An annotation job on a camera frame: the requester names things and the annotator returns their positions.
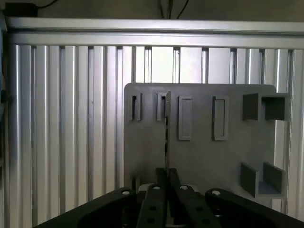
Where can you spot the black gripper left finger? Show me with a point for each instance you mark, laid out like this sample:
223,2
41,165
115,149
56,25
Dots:
152,206

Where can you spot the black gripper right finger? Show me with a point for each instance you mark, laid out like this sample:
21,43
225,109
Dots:
190,209

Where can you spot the grey plastic parts rack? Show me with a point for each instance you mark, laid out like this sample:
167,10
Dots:
202,161

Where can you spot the black box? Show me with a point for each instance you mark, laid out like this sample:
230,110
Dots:
20,9

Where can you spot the aluminium profile rail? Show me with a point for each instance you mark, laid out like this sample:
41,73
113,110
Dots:
152,28

